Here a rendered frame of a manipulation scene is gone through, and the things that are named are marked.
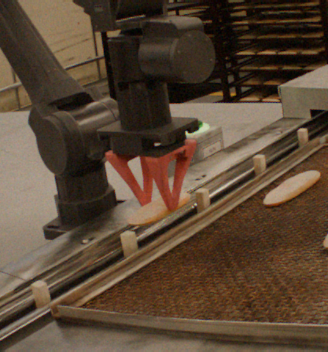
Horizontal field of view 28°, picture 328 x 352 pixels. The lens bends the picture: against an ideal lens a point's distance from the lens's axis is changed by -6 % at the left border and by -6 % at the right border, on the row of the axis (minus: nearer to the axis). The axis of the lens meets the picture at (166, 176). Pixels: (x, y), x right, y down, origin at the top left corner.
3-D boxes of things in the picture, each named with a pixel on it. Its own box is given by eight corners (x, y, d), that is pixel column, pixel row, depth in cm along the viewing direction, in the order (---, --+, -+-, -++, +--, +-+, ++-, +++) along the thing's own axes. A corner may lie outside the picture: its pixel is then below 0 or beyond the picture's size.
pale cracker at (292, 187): (302, 176, 79) (300, 166, 78) (328, 174, 76) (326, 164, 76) (255, 207, 72) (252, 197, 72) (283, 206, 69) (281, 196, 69)
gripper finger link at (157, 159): (169, 222, 76) (156, 139, 73) (121, 214, 80) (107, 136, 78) (206, 200, 81) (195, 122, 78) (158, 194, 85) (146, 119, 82)
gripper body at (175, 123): (166, 151, 73) (155, 82, 71) (97, 145, 79) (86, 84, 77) (202, 133, 78) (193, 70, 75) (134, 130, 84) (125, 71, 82)
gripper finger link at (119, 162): (160, 221, 77) (147, 139, 74) (113, 213, 81) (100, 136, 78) (197, 199, 81) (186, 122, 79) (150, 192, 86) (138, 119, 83)
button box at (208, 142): (197, 186, 114) (187, 120, 111) (236, 191, 109) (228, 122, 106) (165, 203, 109) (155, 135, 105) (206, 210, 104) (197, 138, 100)
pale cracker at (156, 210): (174, 193, 86) (172, 185, 85) (199, 197, 83) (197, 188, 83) (119, 224, 79) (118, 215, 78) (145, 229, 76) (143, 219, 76)
